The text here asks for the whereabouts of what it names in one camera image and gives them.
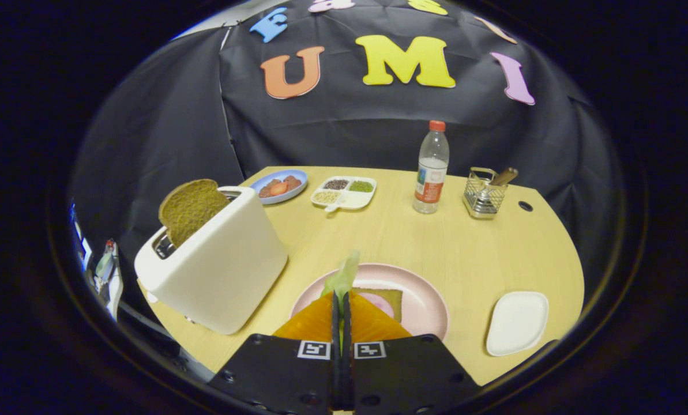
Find green lettuce leaf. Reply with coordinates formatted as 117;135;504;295
321;250;360;312

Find white toaster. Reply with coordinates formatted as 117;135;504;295
134;186;288;335

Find metal wire utensil holder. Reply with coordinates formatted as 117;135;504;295
463;167;509;220

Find white and green object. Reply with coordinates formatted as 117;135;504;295
93;239;124;320

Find brown meat slices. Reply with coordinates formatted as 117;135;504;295
258;175;302;199

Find small brown bread slice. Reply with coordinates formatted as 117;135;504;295
349;287;404;323

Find black backdrop cloth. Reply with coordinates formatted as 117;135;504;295
70;0;621;300

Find clear plastic water bottle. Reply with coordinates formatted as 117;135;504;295
413;120;450;214

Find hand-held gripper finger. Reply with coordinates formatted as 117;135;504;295
344;291;483;415
208;291;340;415

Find large brown bread slice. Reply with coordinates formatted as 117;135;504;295
159;179;230;248

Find white square plate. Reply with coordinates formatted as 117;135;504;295
486;291;550;357

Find pink plate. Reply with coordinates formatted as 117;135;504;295
291;263;449;341

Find pink ham slice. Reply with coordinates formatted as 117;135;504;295
358;292;395;319

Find white divided dish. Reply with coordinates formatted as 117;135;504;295
311;176;377;213

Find blue plate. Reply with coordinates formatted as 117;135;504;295
250;169;309;205

